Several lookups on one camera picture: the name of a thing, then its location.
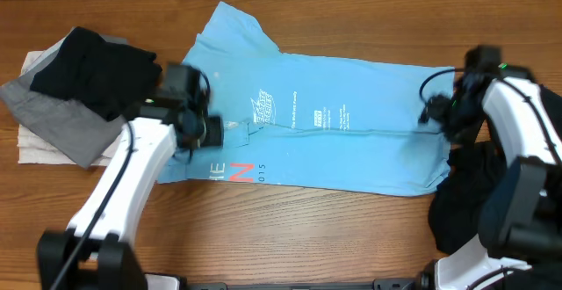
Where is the light blue t-shirt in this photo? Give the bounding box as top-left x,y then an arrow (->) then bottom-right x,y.
159,3 -> 454,196

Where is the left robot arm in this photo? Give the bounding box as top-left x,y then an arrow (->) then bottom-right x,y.
36,100 -> 224,290

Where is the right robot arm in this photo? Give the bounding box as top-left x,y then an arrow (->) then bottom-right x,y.
410,62 -> 561,289

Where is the black garment pile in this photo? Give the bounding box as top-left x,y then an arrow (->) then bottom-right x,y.
427,83 -> 562,290

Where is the folded black garment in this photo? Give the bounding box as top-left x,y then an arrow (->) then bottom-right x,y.
30,27 -> 162,121

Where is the folded grey garment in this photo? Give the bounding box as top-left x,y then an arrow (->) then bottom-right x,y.
1,40 -> 126,169

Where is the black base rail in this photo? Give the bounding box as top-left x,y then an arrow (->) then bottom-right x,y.
144,274 -> 422,290

